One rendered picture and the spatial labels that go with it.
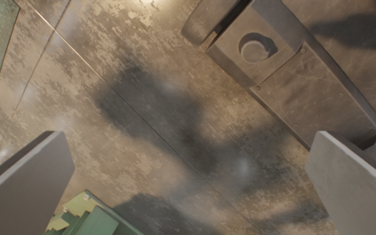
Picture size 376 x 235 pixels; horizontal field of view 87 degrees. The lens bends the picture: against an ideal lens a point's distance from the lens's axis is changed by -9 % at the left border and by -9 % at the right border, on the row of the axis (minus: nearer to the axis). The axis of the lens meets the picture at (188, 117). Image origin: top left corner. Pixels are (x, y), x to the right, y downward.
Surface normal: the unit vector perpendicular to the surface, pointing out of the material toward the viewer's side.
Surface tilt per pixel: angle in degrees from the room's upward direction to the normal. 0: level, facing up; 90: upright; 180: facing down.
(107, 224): 90
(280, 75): 0
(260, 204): 0
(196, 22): 25
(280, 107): 0
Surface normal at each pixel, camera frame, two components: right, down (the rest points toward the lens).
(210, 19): -0.35, 0.65
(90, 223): 0.70, -0.47
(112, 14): -0.25, 0.53
